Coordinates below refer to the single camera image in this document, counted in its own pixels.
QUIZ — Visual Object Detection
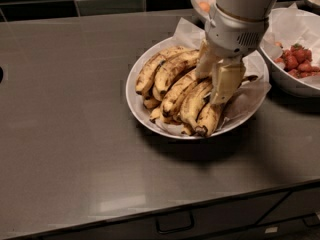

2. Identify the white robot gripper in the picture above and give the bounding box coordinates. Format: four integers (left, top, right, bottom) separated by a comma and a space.
196, 5, 269, 105

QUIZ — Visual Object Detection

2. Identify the long spotted banana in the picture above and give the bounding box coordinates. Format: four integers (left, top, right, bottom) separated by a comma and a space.
180, 79, 212, 129

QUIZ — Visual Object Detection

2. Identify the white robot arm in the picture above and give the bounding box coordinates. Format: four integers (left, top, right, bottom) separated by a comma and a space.
197, 0, 277, 105

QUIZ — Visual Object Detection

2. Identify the middle spotted banana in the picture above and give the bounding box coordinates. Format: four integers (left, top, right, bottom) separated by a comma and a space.
160, 69, 198, 120

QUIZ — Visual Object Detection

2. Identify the right front spotted banana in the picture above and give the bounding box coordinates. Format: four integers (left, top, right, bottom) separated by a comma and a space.
194, 74, 259, 138

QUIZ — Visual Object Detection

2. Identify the far left spotted banana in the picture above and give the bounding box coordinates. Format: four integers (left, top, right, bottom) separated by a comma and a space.
134, 45, 191, 96

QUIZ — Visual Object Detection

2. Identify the white bowl of strawberries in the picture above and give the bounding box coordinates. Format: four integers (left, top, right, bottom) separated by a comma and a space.
259, 5, 320, 97

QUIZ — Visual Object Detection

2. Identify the small hidden bottom banana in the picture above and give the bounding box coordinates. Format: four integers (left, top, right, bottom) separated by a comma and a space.
143, 97, 194, 136

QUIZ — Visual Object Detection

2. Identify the white banana bowl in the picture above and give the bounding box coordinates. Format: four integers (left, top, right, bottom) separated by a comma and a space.
126, 34, 271, 140

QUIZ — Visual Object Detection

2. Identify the white paper liner under bananas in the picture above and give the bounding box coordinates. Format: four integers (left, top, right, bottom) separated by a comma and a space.
153, 17, 272, 137

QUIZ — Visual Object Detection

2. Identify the pile of orange apricots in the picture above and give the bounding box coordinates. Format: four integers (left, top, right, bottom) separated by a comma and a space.
199, 2, 210, 12

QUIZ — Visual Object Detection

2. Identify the pile of red strawberries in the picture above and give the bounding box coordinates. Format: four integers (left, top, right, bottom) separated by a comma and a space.
274, 43, 320, 79

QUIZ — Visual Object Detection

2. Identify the dark drawer handle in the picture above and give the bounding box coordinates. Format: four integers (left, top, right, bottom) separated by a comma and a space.
155, 212, 195, 235
302, 213, 320, 228

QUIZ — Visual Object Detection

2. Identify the dark right drawer handle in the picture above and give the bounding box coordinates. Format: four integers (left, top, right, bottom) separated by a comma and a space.
302, 213, 320, 228

